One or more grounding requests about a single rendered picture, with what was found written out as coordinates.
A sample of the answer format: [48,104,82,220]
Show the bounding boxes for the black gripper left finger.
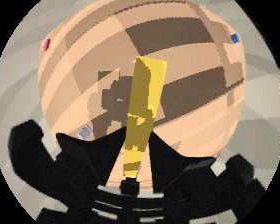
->
[55,127,127,186]

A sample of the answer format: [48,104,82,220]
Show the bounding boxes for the small blue block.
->
[230,34,241,44]

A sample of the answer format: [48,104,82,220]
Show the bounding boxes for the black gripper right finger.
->
[148,131,217,194]

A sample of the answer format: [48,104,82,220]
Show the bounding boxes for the yellow bar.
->
[123,56,168,177]

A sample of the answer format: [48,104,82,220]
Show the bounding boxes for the pink rectangular block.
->
[44,39,51,51]

